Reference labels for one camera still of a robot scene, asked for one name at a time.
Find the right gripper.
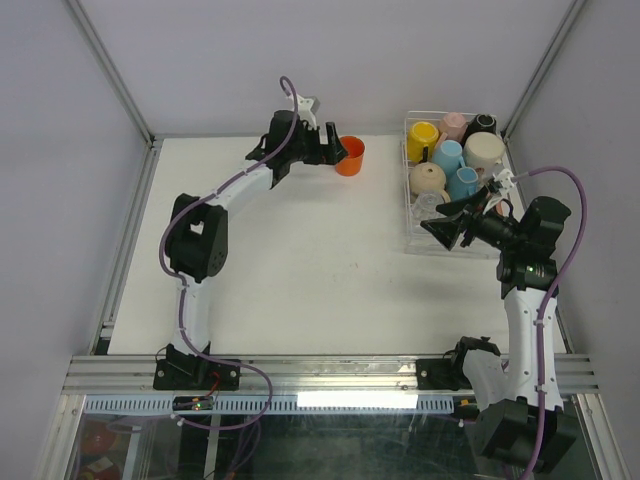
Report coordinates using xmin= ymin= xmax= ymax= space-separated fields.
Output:
xmin=419 ymin=184 xmax=524 ymax=250

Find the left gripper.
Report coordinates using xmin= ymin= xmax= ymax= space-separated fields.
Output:
xmin=287 ymin=122 xmax=349 ymax=166

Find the clear plastic cup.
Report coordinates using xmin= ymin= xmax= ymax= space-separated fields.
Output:
xmin=411 ymin=190 xmax=450 ymax=224

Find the orange mug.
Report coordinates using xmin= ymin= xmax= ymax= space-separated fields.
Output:
xmin=335 ymin=136 xmax=365 ymax=177

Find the blue mug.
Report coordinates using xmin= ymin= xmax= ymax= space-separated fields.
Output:
xmin=446 ymin=167 xmax=479 ymax=201

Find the beige mug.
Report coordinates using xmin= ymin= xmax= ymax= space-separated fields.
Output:
xmin=409 ymin=162 xmax=446 ymax=195

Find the white light-blue mug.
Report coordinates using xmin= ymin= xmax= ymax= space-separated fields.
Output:
xmin=431 ymin=140 xmax=465 ymax=180

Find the green inside mug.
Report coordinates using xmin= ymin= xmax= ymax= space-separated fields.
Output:
xmin=463 ymin=132 xmax=506 ymax=174

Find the yellow mug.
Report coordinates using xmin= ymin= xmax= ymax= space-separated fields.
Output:
xmin=406 ymin=121 xmax=440 ymax=163

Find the pink mug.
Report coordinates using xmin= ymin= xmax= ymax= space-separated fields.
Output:
xmin=437 ymin=112 xmax=467 ymax=145

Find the black mug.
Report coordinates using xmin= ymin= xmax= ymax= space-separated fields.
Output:
xmin=461 ymin=114 xmax=497 ymax=146

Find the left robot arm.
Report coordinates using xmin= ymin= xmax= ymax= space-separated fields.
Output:
xmin=153 ymin=110 xmax=347 ymax=390

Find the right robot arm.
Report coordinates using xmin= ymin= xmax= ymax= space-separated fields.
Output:
xmin=421 ymin=188 xmax=579 ymax=476

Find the clear dish rack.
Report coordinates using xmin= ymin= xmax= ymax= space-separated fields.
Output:
xmin=401 ymin=110 xmax=499 ymax=260

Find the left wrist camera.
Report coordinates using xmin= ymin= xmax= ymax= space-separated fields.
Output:
xmin=288 ymin=94 xmax=320 ymax=129

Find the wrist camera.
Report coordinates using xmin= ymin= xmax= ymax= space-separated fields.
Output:
xmin=484 ymin=168 xmax=515 ymax=213
xmin=288 ymin=94 xmax=320 ymax=129

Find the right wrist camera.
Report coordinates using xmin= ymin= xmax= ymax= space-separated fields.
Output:
xmin=484 ymin=168 xmax=515 ymax=213

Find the aluminium mounting rail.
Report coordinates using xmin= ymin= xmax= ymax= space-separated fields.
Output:
xmin=64 ymin=352 xmax=599 ymax=401

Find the white cable duct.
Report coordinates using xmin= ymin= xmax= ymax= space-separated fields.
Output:
xmin=85 ymin=390 xmax=454 ymax=416

